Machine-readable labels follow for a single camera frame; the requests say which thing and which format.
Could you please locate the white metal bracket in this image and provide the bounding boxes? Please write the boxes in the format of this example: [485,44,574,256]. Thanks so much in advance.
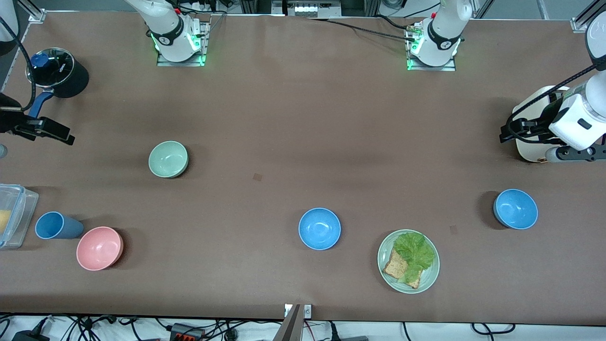
[284,304,312,319]

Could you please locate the pink bowl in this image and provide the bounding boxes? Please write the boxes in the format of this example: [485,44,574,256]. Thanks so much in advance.
[76,226,124,271]

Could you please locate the black floor cable loop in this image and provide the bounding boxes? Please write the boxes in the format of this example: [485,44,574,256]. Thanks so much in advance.
[471,323,517,336]

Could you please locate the glass pot lid blue knob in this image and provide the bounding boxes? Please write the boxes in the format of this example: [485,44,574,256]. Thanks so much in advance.
[26,47,75,88]

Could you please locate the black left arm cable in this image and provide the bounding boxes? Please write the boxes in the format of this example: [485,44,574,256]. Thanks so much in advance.
[506,63,599,143]

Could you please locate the clear plastic container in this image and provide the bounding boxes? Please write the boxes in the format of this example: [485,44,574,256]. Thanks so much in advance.
[0,184,39,250]

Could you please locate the grey control box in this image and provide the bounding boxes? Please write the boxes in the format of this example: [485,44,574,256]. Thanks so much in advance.
[272,0,341,19]

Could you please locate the grey camera stand bar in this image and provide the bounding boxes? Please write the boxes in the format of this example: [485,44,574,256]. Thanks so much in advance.
[272,304,303,341]

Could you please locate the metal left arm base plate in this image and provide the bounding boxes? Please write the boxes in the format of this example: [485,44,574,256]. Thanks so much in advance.
[406,24,457,72]

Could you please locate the green plate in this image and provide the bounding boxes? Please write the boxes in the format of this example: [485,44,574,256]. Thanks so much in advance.
[377,229,440,294]

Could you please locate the brown bread slice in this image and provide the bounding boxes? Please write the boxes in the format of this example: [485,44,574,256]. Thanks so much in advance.
[383,249,422,289]

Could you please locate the short black table cable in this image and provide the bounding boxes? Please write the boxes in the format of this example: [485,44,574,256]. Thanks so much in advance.
[376,14,415,30]

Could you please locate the black power strip red switches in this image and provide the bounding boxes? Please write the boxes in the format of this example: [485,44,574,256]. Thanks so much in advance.
[169,323,205,341]

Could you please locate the green bowl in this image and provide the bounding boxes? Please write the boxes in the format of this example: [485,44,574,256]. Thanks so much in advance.
[148,141,189,179]

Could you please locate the black pot blue handle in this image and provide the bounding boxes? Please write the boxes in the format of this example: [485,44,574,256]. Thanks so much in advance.
[27,47,89,119]

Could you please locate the cream white toaster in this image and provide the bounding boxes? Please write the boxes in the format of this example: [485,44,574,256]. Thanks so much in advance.
[513,85,576,164]

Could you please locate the long black table cable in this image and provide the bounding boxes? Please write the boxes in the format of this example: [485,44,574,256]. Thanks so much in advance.
[307,18,417,43]

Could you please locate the blue cup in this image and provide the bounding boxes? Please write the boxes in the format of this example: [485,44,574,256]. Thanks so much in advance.
[35,211,85,240]

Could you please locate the green lettuce leaf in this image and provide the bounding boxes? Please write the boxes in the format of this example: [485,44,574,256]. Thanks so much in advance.
[394,232,436,285]

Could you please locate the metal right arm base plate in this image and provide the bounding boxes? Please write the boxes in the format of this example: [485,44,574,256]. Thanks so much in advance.
[156,21,210,67]

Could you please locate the aluminium frame profile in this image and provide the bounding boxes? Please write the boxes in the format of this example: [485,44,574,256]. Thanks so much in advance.
[19,0,46,23]
[570,0,606,33]

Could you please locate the blue bowl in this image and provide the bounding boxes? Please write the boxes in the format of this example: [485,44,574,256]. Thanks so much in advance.
[493,188,539,230]
[298,207,341,251]

